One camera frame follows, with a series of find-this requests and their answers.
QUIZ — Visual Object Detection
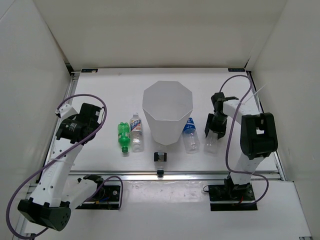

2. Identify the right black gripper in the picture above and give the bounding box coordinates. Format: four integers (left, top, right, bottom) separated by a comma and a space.
205, 113, 229, 140

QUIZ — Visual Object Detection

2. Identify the clear unlabelled plastic bottle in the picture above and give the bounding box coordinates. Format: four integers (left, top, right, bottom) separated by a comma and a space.
204, 131, 218, 154

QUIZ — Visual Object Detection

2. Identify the clear bottle blue label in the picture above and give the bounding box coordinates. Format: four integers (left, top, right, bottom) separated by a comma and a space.
182, 117, 200, 154

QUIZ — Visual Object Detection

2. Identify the green plastic bottle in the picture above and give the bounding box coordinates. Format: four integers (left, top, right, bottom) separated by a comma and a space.
117, 122, 131, 154

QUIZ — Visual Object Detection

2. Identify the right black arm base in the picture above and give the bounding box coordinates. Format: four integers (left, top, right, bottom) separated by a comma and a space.
202, 177, 258, 212

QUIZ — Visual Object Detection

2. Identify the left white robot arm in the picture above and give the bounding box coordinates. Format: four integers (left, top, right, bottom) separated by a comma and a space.
17, 103, 105, 231

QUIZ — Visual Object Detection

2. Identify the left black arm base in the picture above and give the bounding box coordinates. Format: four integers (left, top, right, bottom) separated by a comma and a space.
76, 183, 123, 211

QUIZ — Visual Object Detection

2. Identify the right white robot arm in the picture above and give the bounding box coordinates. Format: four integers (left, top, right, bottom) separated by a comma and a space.
204, 92, 278, 200

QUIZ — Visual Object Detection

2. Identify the white octagonal plastic bin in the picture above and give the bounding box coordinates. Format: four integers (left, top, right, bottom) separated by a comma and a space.
142, 80, 193, 146

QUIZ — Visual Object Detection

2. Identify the clear bottle white orange label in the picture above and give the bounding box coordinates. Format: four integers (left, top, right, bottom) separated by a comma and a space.
129, 112, 144, 153

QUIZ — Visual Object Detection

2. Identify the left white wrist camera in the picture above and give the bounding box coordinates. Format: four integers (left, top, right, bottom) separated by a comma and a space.
55, 104, 77, 120

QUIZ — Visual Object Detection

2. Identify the aluminium left rail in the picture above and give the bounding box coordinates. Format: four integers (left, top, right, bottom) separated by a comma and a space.
63, 71, 81, 99

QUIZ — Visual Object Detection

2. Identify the aluminium rail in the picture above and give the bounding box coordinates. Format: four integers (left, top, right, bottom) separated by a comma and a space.
67, 170, 282, 181
63, 71, 81, 99

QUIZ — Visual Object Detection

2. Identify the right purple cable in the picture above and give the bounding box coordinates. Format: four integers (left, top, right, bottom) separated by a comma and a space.
219, 74, 270, 205

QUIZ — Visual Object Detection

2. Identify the aluminium front rail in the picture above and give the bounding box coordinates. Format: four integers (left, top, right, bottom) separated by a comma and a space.
67, 170, 282, 181

